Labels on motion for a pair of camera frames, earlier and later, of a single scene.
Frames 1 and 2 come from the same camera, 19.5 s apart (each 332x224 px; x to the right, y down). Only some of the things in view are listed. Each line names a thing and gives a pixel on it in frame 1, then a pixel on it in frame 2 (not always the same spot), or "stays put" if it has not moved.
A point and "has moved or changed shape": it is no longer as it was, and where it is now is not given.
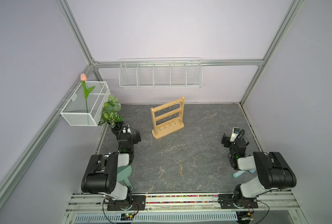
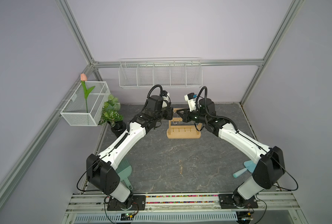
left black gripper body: [134, 139] to [164, 114]
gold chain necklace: [181, 167] stays put
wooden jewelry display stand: [169, 118] has moved or changed shape
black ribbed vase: [116, 129] stays put
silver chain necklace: [161, 172] to [175, 118]
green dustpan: [123, 172] stays put
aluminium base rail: [163, 204] stays put
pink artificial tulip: [84, 78] stays put
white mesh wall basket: [86, 106] stays put
